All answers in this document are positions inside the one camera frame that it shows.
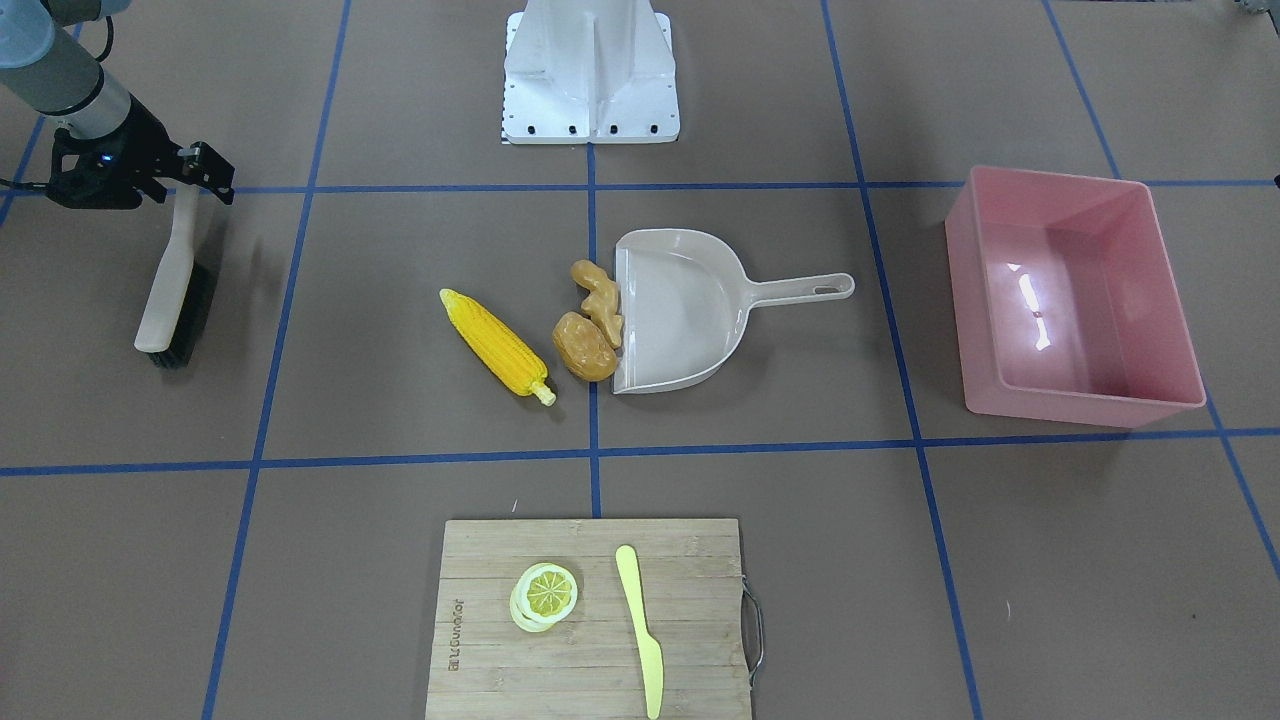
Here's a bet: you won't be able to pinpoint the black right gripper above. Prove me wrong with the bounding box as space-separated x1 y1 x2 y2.
46 97 236 210

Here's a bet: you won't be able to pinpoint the beige hand brush black bristles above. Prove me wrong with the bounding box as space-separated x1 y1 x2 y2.
134 186 216 369

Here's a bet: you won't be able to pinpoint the yellow toy corn cob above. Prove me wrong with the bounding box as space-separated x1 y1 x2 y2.
438 288 557 407

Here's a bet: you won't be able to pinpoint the brown toy potato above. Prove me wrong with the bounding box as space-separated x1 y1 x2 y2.
552 311 618 382

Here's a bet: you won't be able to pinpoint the beige plastic dustpan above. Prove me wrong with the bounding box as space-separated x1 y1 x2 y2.
612 228 856 395

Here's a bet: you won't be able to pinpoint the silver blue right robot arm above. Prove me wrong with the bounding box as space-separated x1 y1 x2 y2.
1 1 236 210

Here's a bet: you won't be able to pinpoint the pink plastic bin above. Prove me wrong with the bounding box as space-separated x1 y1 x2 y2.
943 167 1207 429

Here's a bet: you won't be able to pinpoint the yellow toy lemon slices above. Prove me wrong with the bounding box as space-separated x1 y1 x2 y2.
508 562 579 633

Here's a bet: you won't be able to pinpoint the wooden cutting board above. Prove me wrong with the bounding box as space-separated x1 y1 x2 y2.
425 519 753 719

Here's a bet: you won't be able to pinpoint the yellow plastic toy knife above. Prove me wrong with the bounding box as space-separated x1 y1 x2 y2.
614 544 666 719

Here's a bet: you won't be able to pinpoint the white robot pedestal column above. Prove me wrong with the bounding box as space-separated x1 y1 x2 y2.
500 1 681 145

